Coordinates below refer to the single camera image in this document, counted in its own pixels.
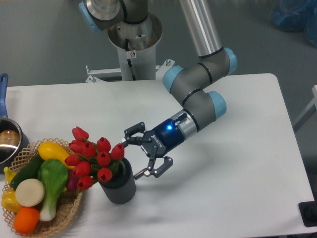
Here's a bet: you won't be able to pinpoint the orange fruit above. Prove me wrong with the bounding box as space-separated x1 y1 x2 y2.
13 207 40 235

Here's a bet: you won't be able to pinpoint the green bok choy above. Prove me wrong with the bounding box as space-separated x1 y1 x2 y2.
38 159 68 222

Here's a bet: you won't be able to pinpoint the blue handled saucepan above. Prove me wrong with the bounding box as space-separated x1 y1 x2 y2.
0 73 29 174

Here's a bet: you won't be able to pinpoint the round beige bun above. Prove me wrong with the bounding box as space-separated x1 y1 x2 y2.
15 178 45 207

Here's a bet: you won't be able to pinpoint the green cucumber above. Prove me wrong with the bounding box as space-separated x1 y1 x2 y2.
10 154 44 189

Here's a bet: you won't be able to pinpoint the white furniture frame right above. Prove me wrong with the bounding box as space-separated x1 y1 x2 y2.
293 85 317 133

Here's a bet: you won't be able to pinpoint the white metal base frame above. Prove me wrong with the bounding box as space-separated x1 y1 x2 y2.
85 59 175 83

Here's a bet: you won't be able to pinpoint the blue plastic bag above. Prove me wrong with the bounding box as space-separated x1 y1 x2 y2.
269 0 317 47

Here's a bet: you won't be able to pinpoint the yellow bell pepper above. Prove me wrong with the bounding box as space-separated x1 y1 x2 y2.
1 188 22 213

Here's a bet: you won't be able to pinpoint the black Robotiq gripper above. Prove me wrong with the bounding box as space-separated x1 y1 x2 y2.
121 119 185 180

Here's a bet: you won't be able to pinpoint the woven wicker basket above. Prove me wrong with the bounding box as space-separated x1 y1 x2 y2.
0 138 82 238

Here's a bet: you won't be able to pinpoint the yellow squash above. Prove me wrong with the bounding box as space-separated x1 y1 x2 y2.
38 141 75 170

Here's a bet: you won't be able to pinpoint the black device at table edge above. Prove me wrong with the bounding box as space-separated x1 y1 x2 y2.
298 201 317 227

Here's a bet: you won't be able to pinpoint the dark grey ribbed vase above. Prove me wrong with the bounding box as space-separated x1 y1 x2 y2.
99 158 136 204

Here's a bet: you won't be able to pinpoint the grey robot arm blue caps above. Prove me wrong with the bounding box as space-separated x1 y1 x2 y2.
79 0 237 179

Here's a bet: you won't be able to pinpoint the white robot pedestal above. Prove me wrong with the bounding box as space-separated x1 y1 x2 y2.
107 13 162 81

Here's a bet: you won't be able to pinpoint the red tulip bouquet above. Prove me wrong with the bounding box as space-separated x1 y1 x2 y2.
65 126 125 192

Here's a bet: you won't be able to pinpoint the purple red radish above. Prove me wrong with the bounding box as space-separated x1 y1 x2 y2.
66 170 79 191

